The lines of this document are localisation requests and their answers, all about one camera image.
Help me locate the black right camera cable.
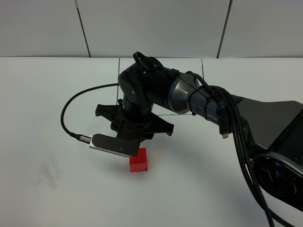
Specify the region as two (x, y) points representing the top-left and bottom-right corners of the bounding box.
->
(61, 51), (294, 227)

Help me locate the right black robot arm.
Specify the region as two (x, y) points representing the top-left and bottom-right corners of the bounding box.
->
(90, 52), (303, 210)

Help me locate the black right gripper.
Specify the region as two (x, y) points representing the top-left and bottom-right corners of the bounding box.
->
(95, 99), (174, 142)

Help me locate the red cube block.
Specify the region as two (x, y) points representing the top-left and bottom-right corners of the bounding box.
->
(129, 148), (148, 172)

